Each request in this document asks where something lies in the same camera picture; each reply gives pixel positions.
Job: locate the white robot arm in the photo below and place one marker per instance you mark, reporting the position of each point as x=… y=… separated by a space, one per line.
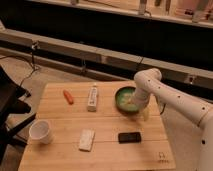
x=196 y=110

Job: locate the white remote control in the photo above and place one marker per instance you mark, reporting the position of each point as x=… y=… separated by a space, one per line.
x=92 y=98

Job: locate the orange carrot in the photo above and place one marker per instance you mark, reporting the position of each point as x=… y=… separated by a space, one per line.
x=68 y=97

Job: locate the black smartphone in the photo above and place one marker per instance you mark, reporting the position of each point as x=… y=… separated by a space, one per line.
x=129 y=137

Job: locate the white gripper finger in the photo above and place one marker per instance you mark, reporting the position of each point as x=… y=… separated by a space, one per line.
x=146 y=114

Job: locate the white paper cup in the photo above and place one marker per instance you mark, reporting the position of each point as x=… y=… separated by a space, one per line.
x=41 y=132

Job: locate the green ceramic bowl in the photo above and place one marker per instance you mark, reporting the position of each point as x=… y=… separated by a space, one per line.
x=123 y=100

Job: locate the white rectangular box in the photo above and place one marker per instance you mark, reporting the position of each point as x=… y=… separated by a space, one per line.
x=86 y=140

